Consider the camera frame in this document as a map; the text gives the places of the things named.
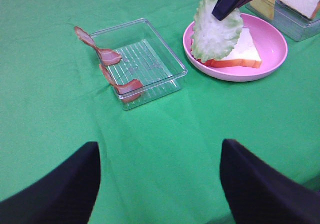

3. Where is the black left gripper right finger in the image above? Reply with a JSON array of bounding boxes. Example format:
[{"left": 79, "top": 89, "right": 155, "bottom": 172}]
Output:
[{"left": 219, "top": 139, "right": 320, "bottom": 223}]

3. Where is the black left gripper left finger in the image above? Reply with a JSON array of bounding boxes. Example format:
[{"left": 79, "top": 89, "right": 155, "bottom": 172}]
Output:
[{"left": 0, "top": 142, "right": 101, "bottom": 223}]

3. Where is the green lettuce leaf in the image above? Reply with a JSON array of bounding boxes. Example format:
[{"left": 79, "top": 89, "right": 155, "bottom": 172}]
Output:
[{"left": 191, "top": 0, "right": 244, "bottom": 63}]

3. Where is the bacon strip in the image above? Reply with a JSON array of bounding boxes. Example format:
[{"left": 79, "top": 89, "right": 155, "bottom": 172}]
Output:
[
  {"left": 99, "top": 64, "right": 143, "bottom": 94},
  {"left": 73, "top": 26, "right": 122, "bottom": 66}
]

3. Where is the yellow cheese slice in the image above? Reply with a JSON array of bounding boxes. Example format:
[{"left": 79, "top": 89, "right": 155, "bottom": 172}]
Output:
[{"left": 249, "top": 0, "right": 276, "bottom": 20}]

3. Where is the right clear plastic tray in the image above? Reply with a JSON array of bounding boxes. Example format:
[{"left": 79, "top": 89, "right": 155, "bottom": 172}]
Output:
[{"left": 245, "top": 0, "right": 320, "bottom": 42}]

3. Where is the clear plastic tray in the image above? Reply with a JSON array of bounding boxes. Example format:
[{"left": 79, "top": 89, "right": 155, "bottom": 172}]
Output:
[
  {"left": 90, "top": 18, "right": 188, "bottom": 110},
  {"left": 245, "top": 0, "right": 320, "bottom": 42}
]

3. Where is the pink round plate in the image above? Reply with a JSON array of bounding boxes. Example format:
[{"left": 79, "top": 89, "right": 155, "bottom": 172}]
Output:
[{"left": 182, "top": 13, "right": 288, "bottom": 82}]

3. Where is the green tablecloth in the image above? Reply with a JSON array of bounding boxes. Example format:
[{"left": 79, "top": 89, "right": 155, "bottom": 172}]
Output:
[{"left": 0, "top": 0, "right": 320, "bottom": 223}]

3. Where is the left clear plastic tray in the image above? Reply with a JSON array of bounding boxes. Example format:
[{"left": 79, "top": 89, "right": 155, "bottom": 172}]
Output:
[{"left": 90, "top": 18, "right": 188, "bottom": 110}]

